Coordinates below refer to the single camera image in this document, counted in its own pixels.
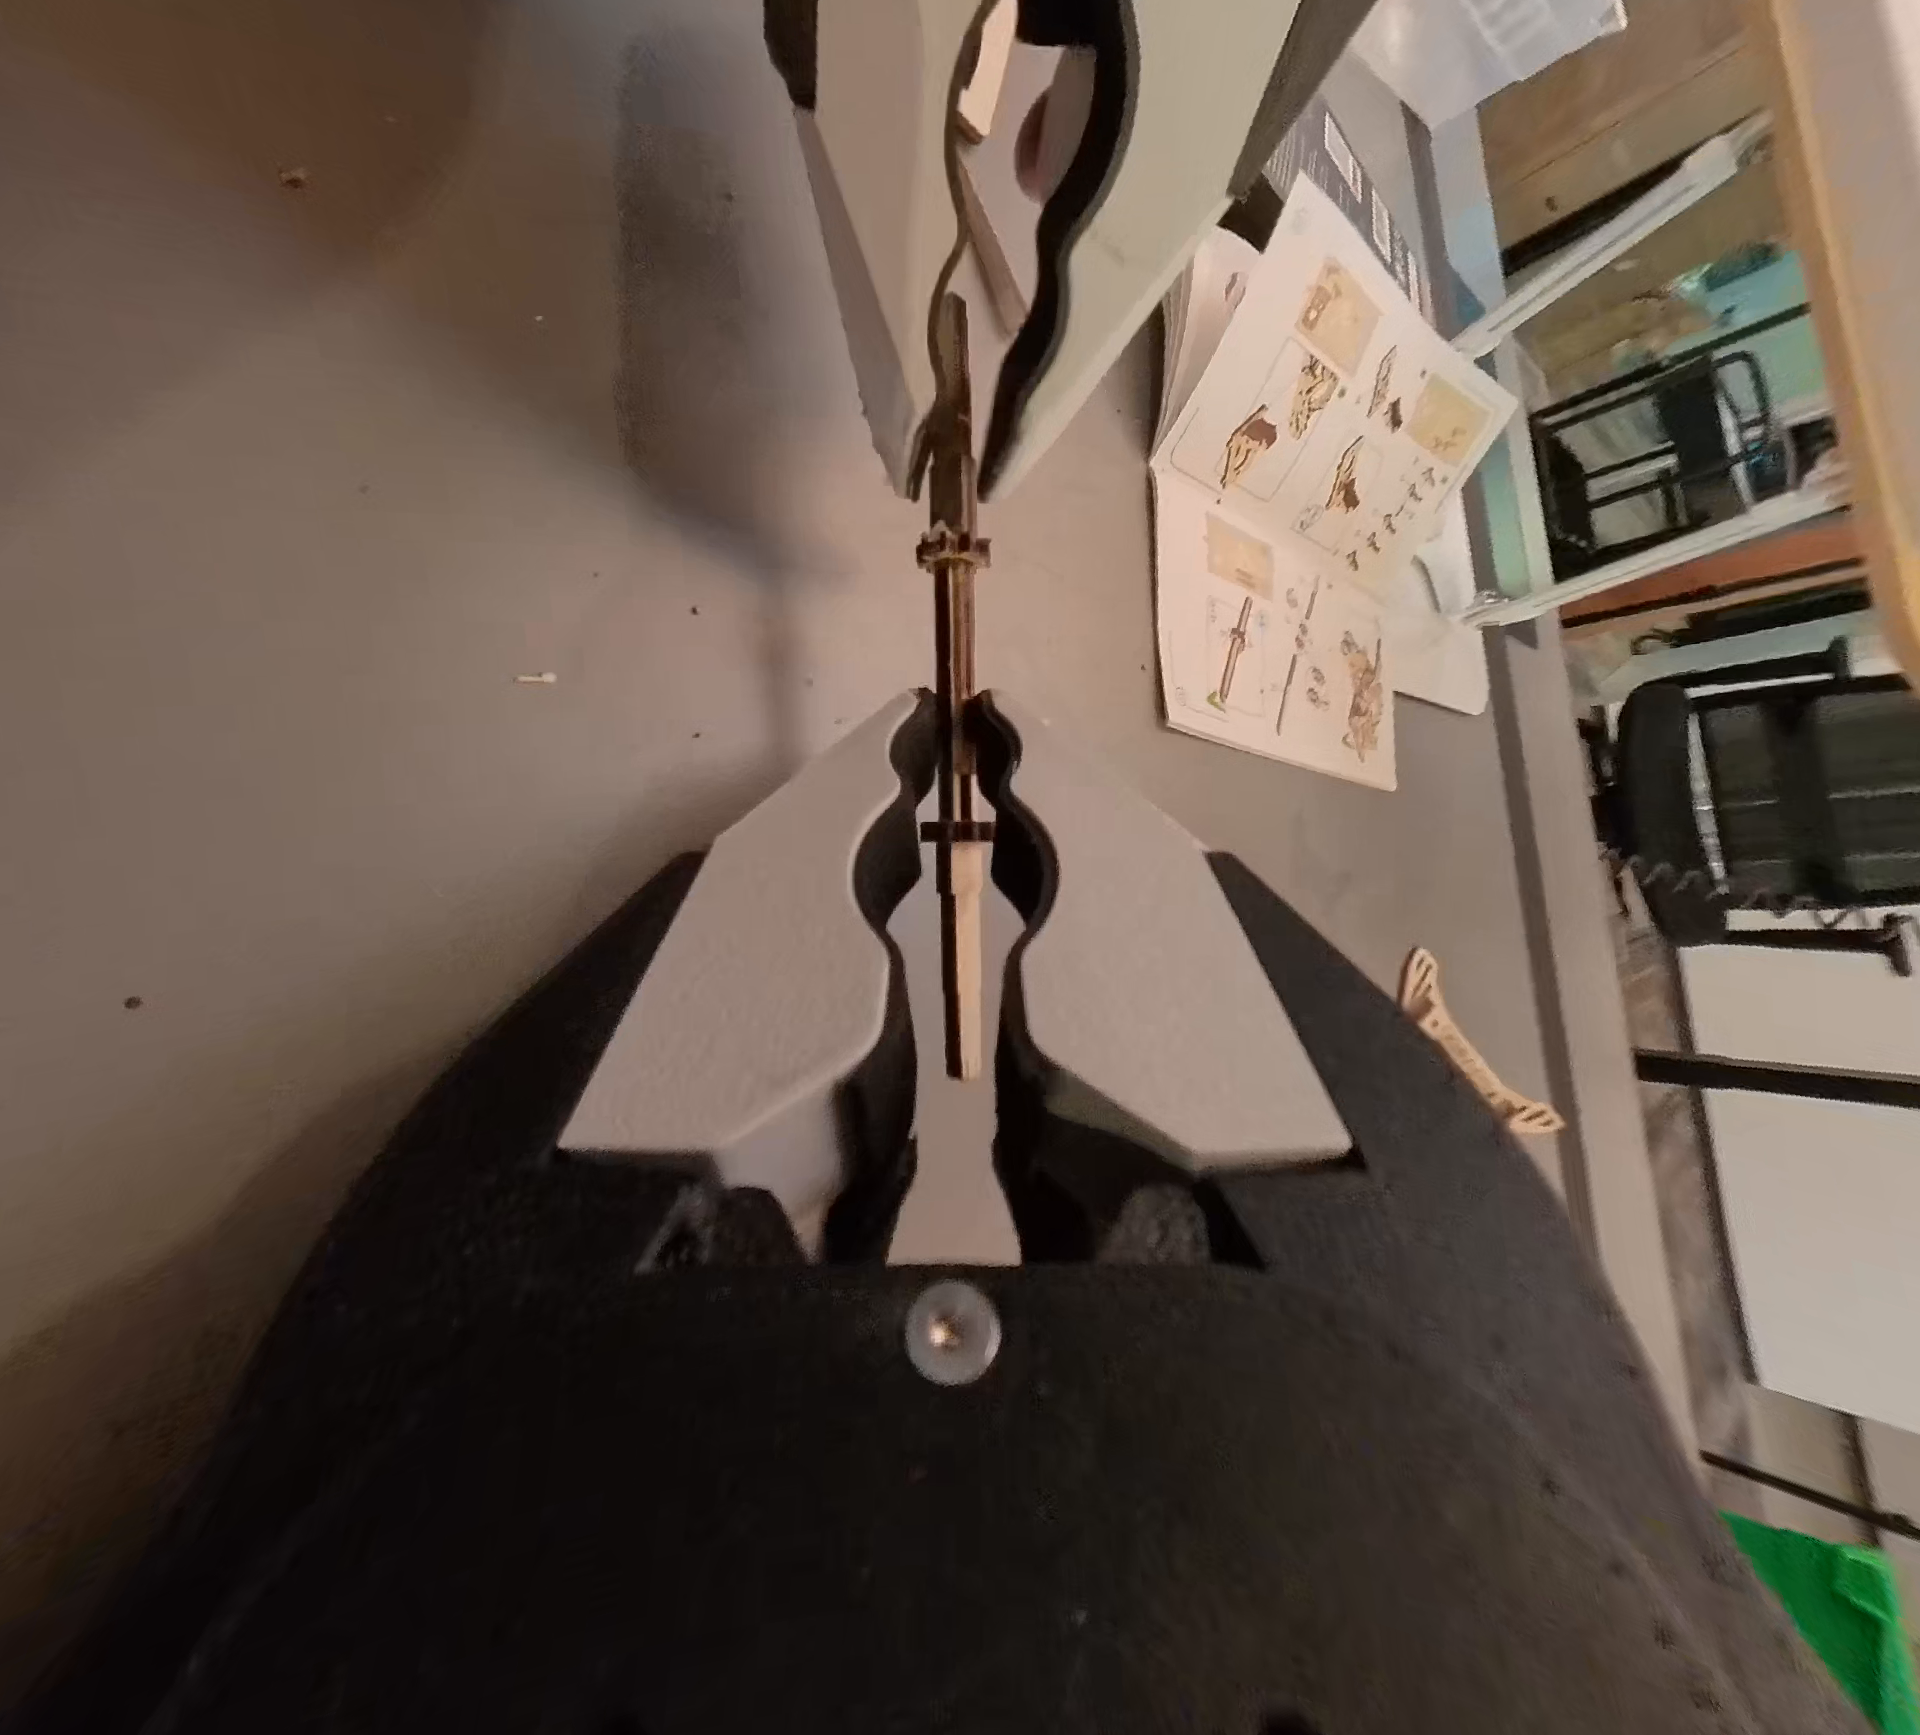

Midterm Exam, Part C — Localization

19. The black coiled cable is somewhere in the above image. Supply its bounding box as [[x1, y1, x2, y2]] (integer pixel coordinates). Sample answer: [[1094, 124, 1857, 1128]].
[[1605, 850, 1915, 980]]

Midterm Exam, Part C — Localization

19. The assembled wooden model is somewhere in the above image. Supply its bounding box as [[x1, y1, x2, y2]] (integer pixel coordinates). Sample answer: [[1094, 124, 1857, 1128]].
[[1394, 948, 1566, 1137]]

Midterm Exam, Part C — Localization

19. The wooden axle stick with gears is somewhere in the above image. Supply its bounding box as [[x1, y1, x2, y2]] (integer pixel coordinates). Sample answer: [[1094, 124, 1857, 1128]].
[[913, 292, 1004, 1080]]

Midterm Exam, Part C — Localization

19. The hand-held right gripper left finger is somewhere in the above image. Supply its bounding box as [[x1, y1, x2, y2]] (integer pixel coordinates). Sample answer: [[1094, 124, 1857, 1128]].
[[559, 690, 940, 1263]]

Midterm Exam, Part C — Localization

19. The green plastic bin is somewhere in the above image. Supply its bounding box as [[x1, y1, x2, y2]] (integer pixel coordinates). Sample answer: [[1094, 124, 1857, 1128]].
[[1714, 1507, 1920, 1735]]

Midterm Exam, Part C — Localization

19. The white instruction booklet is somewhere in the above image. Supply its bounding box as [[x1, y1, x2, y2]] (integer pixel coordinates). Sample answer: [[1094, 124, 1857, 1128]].
[[1146, 172, 1521, 796]]

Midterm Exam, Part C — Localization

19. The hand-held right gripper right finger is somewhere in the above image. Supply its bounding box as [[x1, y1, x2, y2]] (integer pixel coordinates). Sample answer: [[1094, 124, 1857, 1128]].
[[966, 694, 1357, 1263]]

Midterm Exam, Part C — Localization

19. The pale wooden document stand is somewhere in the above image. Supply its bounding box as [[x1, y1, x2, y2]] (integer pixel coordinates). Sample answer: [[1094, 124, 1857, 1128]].
[[1394, 0, 1920, 718]]

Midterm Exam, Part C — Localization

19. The black cardboard kit box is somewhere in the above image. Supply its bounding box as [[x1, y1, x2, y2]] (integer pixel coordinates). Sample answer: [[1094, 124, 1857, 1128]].
[[1222, 92, 1428, 320]]

